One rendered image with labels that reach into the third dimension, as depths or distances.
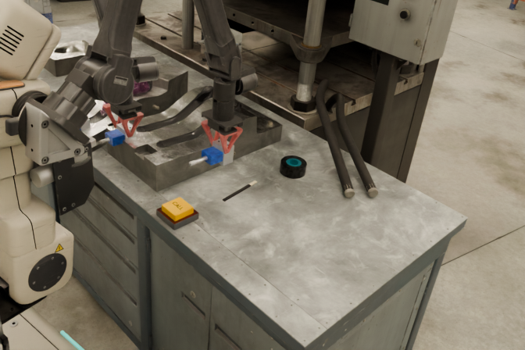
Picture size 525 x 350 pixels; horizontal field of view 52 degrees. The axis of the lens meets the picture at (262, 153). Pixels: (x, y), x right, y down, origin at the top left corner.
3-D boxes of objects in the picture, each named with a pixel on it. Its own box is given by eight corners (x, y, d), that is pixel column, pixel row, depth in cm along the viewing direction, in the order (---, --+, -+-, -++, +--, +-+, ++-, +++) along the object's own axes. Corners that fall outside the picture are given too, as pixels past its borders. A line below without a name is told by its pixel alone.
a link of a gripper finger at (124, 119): (130, 126, 162) (130, 98, 157) (144, 137, 157) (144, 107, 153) (110, 133, 157) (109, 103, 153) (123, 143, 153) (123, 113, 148)
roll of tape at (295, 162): (308, 168, 169) (308, 158, 168) (302, 181, 163) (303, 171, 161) (283, 162, 171) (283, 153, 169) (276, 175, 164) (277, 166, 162)
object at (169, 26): (303, 133, 204) (305, 116, 201) (118, 32, 280) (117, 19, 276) (421, 83, 257) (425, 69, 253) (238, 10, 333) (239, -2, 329)
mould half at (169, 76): (92, 152, 166) (89, 120, 160) (31, 126, 176) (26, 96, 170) (187, 98, 205) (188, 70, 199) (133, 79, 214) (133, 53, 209)
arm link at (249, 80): (206, 50, 135) (231, 58, 130) (237, 41, 143) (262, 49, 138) (206, 95, 141) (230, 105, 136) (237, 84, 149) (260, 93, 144)
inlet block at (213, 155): (194, 176, 141) (196, 158, 138) (183, 168, 144) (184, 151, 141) (233, 162, 149) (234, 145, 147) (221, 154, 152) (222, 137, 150)
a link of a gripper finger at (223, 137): (224, 142, 151) (226, 112, 146) (241, 152, 146) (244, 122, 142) (205, 149, 146) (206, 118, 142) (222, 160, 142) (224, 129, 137)
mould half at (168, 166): (156, 192, 151) (155, 151, 144) (107, 152, 167) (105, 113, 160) (280, 141, 183) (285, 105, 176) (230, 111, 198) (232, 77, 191)
